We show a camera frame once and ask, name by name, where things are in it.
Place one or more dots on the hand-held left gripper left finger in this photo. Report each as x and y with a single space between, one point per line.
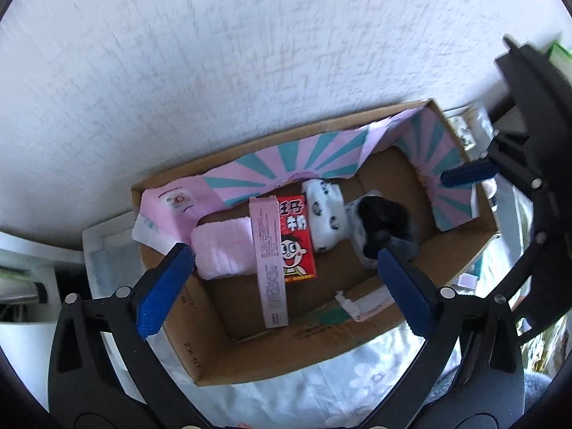
165 290

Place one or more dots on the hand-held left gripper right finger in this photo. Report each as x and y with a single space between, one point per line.
404 295

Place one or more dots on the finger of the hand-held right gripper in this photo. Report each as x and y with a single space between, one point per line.
469 173
554 232

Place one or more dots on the printed tissue packet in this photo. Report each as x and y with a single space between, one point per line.
460 132

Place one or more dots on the clear plastic packet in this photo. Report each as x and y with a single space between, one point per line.
481 123

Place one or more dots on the black sock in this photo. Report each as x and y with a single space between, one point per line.
384 228

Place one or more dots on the cardboard box with pink lining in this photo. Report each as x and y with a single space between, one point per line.
250 313

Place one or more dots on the long pink box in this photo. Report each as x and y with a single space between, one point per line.
270 268

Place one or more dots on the white panda sock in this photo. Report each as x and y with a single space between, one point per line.
324 216

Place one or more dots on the red milk carton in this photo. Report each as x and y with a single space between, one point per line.
297 241

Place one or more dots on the light blue floral cloth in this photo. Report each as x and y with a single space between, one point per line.
313 393

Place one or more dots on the silver black cylinder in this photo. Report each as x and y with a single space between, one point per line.
22 294

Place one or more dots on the green tissue pack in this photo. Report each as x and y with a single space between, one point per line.
561 56

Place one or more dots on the white shelving unit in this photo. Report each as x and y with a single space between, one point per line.
27 357

